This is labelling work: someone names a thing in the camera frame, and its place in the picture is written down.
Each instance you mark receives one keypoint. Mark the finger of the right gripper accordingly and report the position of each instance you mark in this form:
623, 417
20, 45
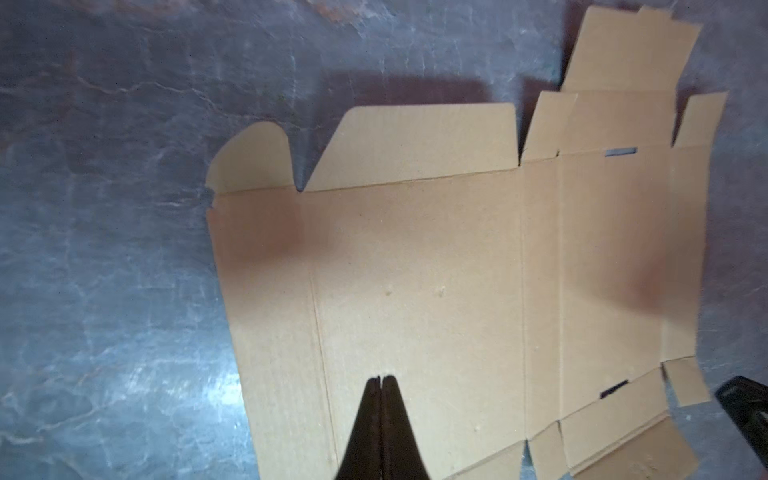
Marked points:
745, 402

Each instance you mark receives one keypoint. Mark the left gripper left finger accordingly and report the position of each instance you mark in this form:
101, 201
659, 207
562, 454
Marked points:
362, 457

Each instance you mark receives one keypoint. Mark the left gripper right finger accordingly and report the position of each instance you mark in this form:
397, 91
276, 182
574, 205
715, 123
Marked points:
400, 455

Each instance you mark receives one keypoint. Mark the brown cardboard box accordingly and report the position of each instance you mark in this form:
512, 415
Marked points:
534, 299

